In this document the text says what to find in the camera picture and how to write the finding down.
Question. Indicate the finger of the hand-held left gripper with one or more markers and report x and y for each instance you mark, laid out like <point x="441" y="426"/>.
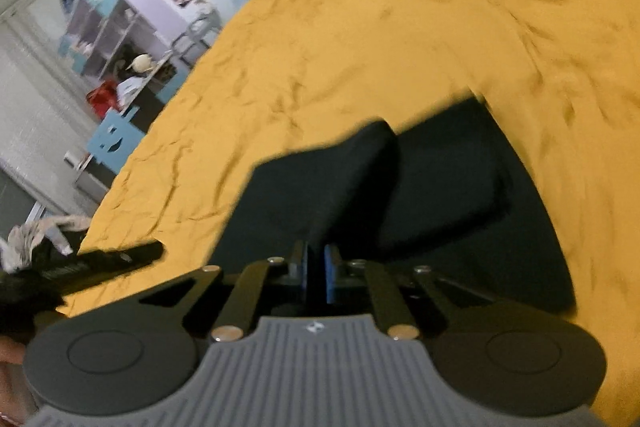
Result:
<point x="135" y="253"/>

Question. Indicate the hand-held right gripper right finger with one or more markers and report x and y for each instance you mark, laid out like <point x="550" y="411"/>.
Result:
<point x="331" y="268"/>

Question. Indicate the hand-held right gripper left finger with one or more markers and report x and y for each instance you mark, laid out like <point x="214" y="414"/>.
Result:
<point x="300" y="268"/>

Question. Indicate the black pants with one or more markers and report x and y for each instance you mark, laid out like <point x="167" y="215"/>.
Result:
<point x="425" y="187"/>

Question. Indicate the person's left hand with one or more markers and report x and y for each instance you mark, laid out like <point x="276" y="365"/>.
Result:
<point x="11" y="377"/>

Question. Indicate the pile of clothes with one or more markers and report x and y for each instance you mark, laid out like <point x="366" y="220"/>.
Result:
<point x="45" y="237"/>

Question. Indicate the blue chair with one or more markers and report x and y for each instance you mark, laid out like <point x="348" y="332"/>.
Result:
<point x="112" y="142"/>

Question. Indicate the grey desk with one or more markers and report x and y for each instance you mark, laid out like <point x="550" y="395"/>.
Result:
<point x="150" y="102"/>

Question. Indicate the red bag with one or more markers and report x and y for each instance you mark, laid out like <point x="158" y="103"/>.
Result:
<point x="102" y="97"/>

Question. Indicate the white cloth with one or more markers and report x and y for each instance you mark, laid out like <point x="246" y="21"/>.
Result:
<point x="131" y="88"/>

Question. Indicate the white curtain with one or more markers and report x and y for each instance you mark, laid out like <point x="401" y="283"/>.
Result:
<point x="30" y="97"/>

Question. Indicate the white globe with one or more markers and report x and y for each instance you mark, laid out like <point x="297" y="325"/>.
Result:
<point x="141" y="63"/>

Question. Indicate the white and blue shelf unit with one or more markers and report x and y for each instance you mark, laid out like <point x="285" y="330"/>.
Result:
<point x="100" y="32"/>

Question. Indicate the yellow blanket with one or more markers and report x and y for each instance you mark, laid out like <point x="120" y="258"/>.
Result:
<point x="375" y="32"/>

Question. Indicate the small white camera device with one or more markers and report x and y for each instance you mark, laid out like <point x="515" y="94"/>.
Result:
<point x="73" y="158"/>

